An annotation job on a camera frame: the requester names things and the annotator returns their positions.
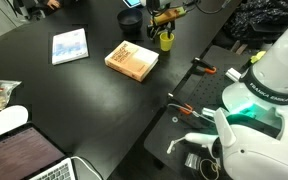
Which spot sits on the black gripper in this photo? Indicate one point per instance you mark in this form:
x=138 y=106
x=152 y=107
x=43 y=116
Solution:
x=162 y=13

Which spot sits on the yellow plastic cup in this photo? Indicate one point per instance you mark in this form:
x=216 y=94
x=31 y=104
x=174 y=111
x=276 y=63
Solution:
x=166 y=42

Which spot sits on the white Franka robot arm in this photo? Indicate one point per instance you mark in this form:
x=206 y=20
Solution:
x=270 y=156

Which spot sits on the bystander hand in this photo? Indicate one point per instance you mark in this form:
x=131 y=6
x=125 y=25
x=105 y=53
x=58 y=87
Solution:
x=54 y=4

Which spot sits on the black bowl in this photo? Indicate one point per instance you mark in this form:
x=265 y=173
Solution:
x=129 y=19

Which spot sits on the orange hardcover book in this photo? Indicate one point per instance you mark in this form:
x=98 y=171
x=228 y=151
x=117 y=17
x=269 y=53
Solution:
x=130 y=60

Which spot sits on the black and orange clamp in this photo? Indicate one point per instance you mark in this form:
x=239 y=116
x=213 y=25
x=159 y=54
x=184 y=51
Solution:
x=204 y=66
x=181 y=106

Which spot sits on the black perforated mounting board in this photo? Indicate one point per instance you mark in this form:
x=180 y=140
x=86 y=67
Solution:
x=204 y=90

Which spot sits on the white rectangular block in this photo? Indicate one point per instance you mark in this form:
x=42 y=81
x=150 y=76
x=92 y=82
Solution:
x=232 y=74

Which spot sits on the metal washer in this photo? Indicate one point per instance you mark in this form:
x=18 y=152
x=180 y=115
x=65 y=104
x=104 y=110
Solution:
x=174 y=119

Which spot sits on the white and blue book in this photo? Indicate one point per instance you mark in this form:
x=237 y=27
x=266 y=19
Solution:
x=69 y=46

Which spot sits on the silver metal cylinder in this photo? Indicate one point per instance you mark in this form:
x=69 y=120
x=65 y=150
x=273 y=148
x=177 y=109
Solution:
x=209 y=112

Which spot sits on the black fuzzy jacket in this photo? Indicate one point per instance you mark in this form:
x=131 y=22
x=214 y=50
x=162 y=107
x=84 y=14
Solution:
x=260 y=16

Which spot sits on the black office chair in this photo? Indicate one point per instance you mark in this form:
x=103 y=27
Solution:
x=29 y=9

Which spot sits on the small clear screw bag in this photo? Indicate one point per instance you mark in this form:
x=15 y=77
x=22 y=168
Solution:
x=192 y=160

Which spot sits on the tan rubber band loop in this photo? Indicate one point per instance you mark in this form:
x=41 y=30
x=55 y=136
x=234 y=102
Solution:
x=202 y=166

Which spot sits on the clear snack bag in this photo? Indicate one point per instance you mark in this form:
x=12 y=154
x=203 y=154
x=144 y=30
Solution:
x=0 y=95

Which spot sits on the white plate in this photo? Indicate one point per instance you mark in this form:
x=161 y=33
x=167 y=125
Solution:
x=9 y=120

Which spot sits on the silver laptop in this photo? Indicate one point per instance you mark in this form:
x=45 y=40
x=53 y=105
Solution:
x=20 y=156

